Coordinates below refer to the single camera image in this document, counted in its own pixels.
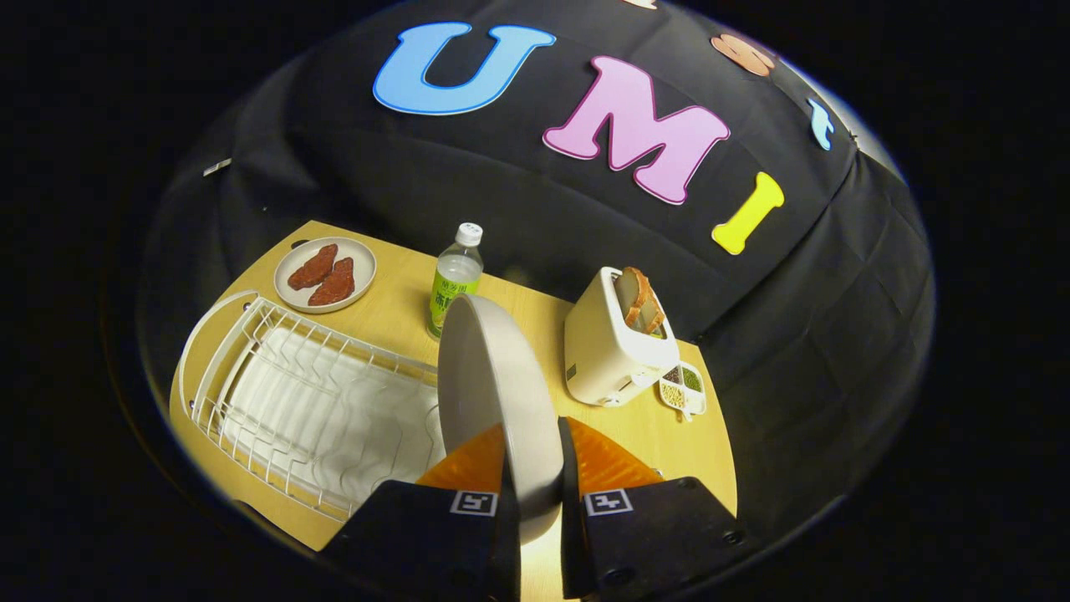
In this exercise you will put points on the red meat piece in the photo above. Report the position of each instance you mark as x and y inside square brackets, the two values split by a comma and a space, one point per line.
[313, 266]
[334, 283]

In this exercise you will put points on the white divided bean dish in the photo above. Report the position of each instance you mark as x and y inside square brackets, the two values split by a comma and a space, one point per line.
[681, 391]

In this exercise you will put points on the toast slice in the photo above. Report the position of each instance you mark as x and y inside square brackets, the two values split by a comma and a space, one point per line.
[627, 297]
[654, 316]

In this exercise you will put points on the cream round plate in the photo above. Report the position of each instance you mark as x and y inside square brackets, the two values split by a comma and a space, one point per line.
[493, 393]

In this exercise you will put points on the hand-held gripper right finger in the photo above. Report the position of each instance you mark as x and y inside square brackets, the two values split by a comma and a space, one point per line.
[570, 518]

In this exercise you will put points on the green label drink bottle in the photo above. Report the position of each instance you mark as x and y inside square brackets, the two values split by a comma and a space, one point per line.
[454, 284]

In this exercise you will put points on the white toaster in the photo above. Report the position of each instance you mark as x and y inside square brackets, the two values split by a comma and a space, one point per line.
[606, 359]

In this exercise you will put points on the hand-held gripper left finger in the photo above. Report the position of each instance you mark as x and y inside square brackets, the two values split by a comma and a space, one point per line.
[508, 552]

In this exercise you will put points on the small white clip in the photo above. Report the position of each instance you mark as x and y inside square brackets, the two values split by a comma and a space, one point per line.
[217, 166]

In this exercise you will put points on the black backdrop cloth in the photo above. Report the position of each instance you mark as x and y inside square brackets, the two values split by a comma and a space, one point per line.
[535, 201]

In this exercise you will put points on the small plate with meat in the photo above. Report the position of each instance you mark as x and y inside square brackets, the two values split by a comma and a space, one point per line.
[288, 288]

